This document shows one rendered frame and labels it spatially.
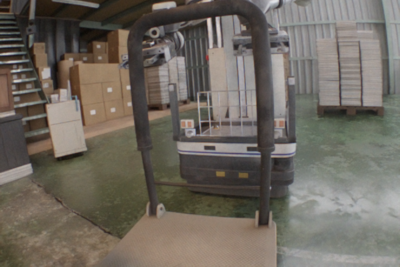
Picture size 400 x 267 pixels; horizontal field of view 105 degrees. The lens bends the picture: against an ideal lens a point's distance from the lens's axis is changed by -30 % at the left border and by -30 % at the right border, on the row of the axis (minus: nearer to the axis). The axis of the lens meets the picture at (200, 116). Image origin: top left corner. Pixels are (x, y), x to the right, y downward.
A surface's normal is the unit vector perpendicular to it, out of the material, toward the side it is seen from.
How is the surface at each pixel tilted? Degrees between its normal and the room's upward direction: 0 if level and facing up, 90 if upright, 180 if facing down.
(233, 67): 90
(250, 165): 90
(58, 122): 90
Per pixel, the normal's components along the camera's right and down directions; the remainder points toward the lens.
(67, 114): 0.67, 0.07
